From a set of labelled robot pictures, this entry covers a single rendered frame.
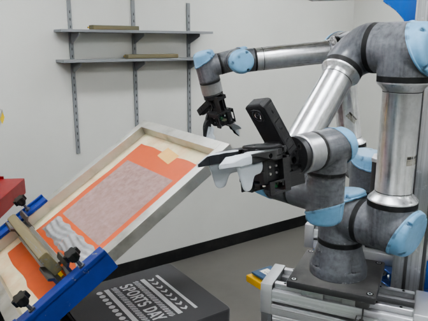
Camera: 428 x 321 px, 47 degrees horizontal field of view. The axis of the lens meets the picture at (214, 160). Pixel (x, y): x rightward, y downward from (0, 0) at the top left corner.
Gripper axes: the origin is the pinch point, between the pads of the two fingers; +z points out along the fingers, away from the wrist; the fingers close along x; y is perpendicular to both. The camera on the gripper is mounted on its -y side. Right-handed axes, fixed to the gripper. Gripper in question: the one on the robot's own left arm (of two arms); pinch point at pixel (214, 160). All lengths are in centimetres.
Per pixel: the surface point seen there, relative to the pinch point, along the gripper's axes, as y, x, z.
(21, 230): 26, 94, 0
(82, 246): 31, 78, -12
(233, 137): 29, 263, -250
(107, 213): 24, 82, -24
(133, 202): 21, 75, -29
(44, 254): 29, 72, 2
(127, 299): 60, 95, -34
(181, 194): 18, 55, -34
